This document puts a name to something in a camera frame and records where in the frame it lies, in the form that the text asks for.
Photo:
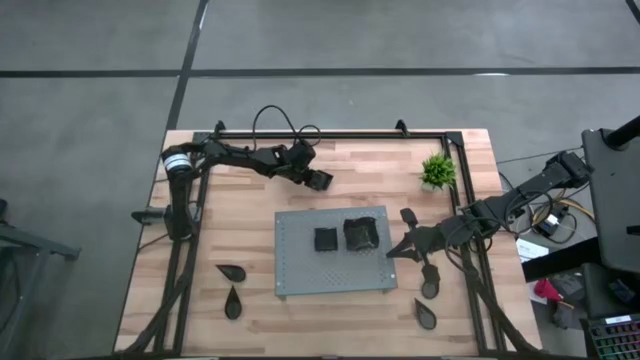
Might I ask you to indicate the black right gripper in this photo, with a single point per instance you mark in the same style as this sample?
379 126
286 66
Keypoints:
430 237

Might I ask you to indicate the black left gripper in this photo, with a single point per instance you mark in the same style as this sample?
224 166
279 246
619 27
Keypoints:
297 160

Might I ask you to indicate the small black square plate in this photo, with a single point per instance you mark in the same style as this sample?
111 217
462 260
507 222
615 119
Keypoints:
321 180
325 239

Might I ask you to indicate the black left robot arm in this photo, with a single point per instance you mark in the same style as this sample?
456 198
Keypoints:
180 200

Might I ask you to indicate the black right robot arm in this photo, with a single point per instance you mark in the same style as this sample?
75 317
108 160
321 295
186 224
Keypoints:
530 192

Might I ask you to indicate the black teardrop shaped plate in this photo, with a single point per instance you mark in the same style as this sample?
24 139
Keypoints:
233 306
233 273
426 316
430 291

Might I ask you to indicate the green plant in white pot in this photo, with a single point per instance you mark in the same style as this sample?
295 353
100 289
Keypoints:
438 171

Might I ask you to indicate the grey perforated metal shelf riser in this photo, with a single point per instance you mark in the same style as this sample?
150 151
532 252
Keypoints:
300 270

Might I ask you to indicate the white paper sheet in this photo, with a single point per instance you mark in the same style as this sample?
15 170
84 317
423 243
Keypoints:
530 250

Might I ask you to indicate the red plastic object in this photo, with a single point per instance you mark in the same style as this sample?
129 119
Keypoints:
546 290

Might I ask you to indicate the small white blue device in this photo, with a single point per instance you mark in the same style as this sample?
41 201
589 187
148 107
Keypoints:
550 223

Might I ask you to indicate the black desk bar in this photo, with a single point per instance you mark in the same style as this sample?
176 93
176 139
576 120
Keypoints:
560 260

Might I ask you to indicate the dark grey monitor panel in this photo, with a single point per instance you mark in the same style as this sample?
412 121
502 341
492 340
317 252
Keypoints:
612 200

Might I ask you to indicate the backlit computer keyboard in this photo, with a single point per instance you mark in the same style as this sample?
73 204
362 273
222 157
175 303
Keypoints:
617 340

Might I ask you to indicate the black pole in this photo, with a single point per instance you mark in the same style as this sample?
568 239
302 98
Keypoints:
625 132

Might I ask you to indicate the black aluminium table frame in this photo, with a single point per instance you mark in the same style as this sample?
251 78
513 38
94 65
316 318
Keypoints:
360 135

